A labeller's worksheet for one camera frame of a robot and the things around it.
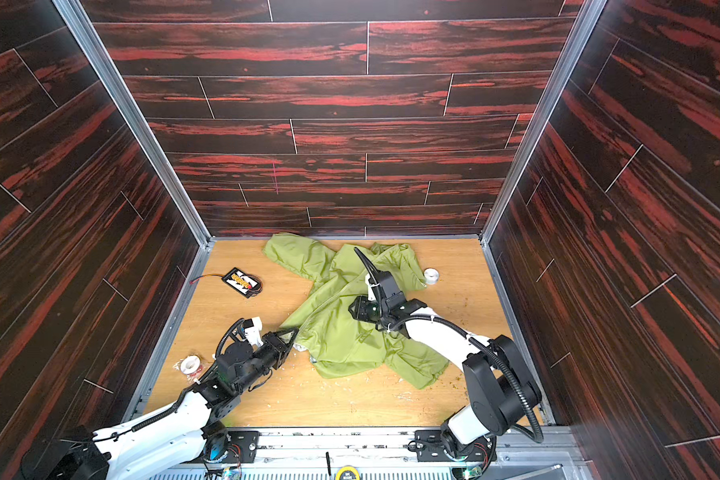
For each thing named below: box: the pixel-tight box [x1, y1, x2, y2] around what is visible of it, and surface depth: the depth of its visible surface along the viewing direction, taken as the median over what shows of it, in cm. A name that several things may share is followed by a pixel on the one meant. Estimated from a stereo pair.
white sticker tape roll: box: [423, 267, 440, 285], surface depth 107 cm
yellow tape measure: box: [336, 466, 361, 480], surface depth 70 cm
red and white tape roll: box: [180, 354, 205, 378], surface depth 88 cm
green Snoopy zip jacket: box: [264, 233, 450, 388], surface depth 90 cm
